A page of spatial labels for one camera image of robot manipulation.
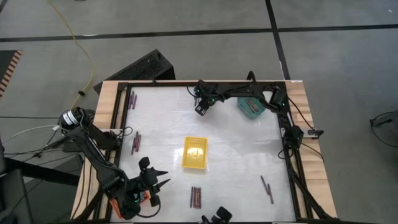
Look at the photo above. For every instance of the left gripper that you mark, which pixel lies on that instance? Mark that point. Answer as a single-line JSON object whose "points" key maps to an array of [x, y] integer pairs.
{"points": [[149, 180]]}

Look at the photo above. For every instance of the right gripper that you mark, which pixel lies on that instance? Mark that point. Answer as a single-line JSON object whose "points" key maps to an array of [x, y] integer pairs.
{"points": [[206, 95]]}

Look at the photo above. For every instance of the crayons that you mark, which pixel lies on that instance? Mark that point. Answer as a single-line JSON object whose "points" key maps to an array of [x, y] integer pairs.
{"points": [[255, 105]]}

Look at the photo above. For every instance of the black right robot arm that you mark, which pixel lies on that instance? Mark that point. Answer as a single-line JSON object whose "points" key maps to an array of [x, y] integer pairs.
{"points": [[242, 90]]}

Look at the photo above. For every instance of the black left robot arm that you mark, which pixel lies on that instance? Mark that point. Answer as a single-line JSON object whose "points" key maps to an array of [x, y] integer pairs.
{"points": [[93, 155]]}

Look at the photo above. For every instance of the yellow plastic basket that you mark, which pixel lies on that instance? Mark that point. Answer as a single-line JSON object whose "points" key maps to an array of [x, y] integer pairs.
{"points": [[199, 161]]}

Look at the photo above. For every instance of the black hook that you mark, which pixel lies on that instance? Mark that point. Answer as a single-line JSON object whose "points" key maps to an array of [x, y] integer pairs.
{"points": [[250, 76]]}

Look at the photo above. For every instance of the teal plastic basket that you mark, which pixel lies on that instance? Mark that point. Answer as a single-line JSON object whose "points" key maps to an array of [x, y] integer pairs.
{"points": [[253, 114]]}

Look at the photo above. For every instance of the orange plastic basket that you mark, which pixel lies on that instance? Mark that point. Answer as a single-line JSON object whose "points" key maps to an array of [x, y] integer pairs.
{"points": [[114, 208]]}

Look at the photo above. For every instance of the black keyboard on floor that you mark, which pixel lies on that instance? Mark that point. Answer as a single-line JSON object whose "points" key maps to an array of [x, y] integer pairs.
{"points": [[140, 68]]}

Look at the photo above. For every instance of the black mat with striped edge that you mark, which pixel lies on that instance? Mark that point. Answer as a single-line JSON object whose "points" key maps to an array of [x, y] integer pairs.
{"points": [[6, 68]]}

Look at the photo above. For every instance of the black frame beam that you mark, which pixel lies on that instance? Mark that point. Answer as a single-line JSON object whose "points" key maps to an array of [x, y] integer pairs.
{"points": [[46, 174]]}

